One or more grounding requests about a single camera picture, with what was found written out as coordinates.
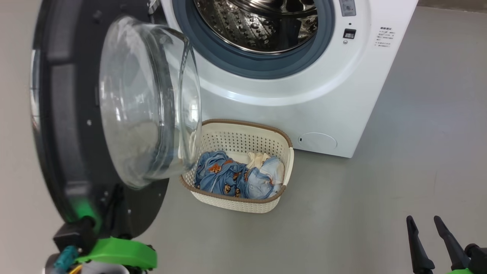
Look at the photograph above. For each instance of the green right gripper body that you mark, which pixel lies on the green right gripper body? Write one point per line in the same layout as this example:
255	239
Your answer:
461	271

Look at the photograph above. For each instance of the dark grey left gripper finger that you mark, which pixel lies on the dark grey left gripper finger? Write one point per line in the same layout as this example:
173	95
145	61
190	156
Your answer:
116	217

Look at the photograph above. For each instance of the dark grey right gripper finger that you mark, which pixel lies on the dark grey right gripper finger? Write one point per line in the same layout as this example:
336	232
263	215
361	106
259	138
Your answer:
418	251
454	251

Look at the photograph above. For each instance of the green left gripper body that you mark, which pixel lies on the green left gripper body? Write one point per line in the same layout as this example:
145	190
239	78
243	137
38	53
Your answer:
121	252

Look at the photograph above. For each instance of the black round glass washer door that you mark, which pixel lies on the black round glass washer door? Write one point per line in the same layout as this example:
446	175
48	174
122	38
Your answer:
64	125

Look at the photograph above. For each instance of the blue bear print garment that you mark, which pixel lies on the blue bear print garment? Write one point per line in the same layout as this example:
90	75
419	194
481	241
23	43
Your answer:
217	175

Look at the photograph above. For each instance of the light blue and cream garment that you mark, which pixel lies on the light blue and cream garment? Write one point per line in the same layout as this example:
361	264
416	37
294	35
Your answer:
266	177

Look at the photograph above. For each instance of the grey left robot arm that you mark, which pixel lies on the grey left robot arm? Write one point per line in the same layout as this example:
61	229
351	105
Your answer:
102	269

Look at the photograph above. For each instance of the white front-load washing machine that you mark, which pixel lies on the white front-load washing machine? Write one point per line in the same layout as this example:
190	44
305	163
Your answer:
304	99

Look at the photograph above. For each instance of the black door lock socket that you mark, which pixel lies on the black door lock socket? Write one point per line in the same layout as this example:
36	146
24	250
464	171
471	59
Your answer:
349	34

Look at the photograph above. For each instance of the stainless steel washing machine drum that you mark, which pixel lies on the stainless steel washing machine drum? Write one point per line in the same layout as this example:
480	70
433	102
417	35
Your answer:
262	26

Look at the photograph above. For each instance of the cream perforated laundry basket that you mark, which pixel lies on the cream perforated laundry basket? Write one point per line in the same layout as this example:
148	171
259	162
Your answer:
243	139

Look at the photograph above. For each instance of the round white filter cover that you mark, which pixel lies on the round white filter cover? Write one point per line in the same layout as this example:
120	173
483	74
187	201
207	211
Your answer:
317	140

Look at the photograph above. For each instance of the grey warning label sticker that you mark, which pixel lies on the grey warning label sticker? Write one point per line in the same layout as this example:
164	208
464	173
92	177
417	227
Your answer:
347	7

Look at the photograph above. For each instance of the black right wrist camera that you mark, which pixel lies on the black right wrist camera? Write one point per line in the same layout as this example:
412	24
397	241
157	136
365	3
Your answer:
477	258

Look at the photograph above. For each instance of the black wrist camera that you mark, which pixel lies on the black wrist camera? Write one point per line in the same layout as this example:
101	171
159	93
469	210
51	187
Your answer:
477	258
74	234

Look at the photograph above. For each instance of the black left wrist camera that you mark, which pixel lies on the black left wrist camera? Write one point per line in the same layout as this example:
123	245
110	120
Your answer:
74	234

